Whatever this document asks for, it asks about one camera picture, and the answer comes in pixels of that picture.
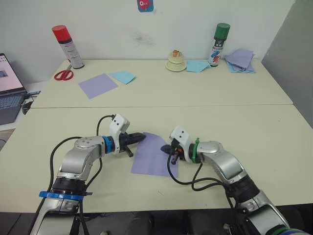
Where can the grey open laptop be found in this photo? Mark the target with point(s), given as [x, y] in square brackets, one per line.
[7, 98]

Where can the light blue paper sheet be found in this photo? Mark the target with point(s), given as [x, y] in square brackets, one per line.
[123, 77]

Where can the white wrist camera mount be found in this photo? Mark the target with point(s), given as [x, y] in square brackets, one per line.
[117, 124]
[182, 135]

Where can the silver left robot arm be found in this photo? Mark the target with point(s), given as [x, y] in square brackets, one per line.
[78, 159]

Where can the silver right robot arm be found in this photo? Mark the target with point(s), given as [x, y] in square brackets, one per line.
[227, 161]

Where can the grey partition panel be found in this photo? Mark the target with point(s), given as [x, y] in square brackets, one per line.
[291, 61]

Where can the green capped spray can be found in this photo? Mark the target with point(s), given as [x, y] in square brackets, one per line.
[218, 46]

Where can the blue folded paper sheet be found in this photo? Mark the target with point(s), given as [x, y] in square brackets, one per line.
[196, 66]

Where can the blue paper under stack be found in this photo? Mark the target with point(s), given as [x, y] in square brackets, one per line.
[252, 70]

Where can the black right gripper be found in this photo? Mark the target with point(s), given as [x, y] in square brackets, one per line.
[176, 154]

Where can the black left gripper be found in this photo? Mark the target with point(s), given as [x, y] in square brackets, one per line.
[126, 140]

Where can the purple flat paper sheet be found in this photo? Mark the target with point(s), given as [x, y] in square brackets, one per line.
[97, 85]

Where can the red capped spray can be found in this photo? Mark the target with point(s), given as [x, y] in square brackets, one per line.
[69, 49]

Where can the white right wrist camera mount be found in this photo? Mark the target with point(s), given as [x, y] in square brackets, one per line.
[182, 135]

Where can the black computer mouse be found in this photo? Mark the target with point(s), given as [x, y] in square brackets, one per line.
[27, 107]

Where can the blue pink wall sticker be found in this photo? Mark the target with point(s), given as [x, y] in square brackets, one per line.
[146, 5]

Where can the blue usb adapter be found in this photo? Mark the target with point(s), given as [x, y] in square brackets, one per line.
[34, 93]

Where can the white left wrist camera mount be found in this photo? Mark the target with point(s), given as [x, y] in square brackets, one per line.
[117, 124]

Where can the purple paper sheet stack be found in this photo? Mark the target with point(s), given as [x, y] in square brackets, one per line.
[239, 58]

